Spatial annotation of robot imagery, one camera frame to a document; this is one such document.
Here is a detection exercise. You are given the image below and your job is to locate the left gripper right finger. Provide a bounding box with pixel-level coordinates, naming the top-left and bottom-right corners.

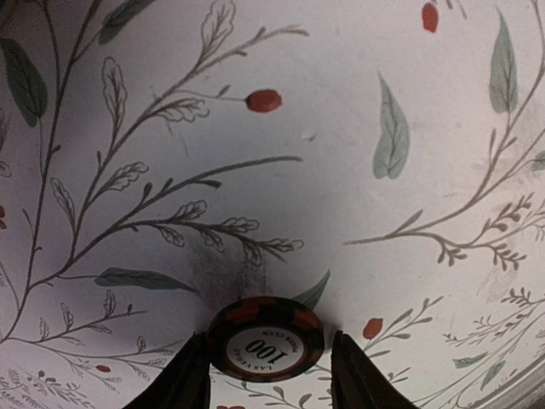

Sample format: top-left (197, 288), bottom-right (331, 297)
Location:
top-left (330, 331), bottom-right (416, 409)

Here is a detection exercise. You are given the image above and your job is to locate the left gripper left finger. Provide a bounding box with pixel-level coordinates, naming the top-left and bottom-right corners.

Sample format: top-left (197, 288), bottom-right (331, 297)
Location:
top-left (123, 332), bottom-right (211, 409)

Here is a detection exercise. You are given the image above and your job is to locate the poker chip low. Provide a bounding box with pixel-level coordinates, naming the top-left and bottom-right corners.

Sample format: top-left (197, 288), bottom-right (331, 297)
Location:
top-left (207, 296), bottom-right (325, 383)

